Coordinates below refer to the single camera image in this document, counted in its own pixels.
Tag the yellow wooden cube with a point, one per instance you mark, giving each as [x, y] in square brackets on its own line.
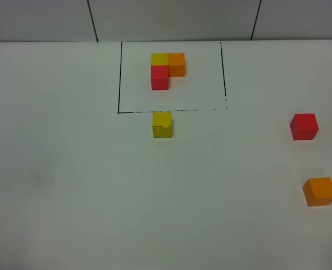
[162, 125]

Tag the template orange cube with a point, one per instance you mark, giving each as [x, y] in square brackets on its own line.
[176, 64]

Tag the orange wooden cube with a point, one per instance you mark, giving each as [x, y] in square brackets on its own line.
[318, 191]

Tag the red wooden cube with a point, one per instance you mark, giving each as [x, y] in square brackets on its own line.
[304, 127]

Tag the template yellow cube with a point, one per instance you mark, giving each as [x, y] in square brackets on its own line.
[159, 59]

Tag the template red cube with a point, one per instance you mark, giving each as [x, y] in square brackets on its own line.
[159, 78]

